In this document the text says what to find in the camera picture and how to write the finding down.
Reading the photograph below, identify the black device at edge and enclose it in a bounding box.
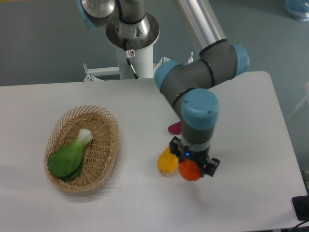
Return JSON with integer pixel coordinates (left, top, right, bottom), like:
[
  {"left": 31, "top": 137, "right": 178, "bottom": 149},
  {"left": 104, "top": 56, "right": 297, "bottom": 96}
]
[{"left": 292, "top": 195, "right": 309, "bottom": 221}]

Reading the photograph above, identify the woven wicker basket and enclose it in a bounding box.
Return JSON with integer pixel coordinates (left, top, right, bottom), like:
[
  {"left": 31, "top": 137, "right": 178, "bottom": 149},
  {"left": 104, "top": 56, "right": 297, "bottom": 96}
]
[{"left": 43, "top": 105, "right": 119, "bottom": 193}]

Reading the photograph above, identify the green bok choy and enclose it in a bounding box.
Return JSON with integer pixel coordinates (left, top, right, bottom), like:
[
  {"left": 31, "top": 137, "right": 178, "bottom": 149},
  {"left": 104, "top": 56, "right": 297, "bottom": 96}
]
[{"left": 47, "top": 129, "right": 93, "bottom": 181}]

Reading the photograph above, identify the yellow mango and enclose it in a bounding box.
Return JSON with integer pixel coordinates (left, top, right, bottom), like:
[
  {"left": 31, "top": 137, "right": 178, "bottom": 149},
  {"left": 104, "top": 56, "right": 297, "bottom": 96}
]
[{"left": 157, "top": 146, "right": 179, "bottom": 177}]

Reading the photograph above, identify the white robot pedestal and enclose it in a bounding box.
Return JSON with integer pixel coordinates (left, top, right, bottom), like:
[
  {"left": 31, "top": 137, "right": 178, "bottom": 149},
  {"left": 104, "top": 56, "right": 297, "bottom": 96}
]
[{"left": 84, "top": 13, "right": 167, "bottom": 82}]

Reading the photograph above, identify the orange fruit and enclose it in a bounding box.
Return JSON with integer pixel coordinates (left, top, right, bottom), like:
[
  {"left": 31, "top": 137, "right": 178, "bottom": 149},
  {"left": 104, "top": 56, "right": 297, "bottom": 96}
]
[{"left": 178, "top": 159, "right": 201, "bottom": 181}]

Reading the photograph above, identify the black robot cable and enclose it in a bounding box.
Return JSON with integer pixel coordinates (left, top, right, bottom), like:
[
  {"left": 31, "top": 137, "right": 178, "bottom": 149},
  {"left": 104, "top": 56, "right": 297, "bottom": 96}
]
[{"left": 123, "top": 38, "right": 140, "bottom": 79}]

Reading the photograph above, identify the blue plastic bag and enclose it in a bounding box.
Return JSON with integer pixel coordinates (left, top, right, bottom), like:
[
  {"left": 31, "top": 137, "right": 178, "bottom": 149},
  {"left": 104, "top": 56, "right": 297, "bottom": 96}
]
[{"left": 285, "top": 0, "right": 309, "bottom": 21}]

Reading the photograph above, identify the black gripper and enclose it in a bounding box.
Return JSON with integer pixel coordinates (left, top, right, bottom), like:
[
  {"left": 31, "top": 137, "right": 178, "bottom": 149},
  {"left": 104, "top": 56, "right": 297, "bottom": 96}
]
[{"left": 169, "top": 136, "right": 220, "bottom": 178}]

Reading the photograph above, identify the purple sweet potato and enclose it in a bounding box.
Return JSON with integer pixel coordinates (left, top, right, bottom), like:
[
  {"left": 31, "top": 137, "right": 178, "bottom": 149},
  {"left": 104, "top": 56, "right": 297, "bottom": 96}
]
[{"left": 168, "top": 121, "right": 182, "bottom": 135}]

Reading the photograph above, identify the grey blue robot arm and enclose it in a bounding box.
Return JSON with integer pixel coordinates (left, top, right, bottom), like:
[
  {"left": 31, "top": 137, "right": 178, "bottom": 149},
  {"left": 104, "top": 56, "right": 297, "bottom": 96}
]
[{"left": 76, "top": 0, "right": 249, "bottom": 181}]

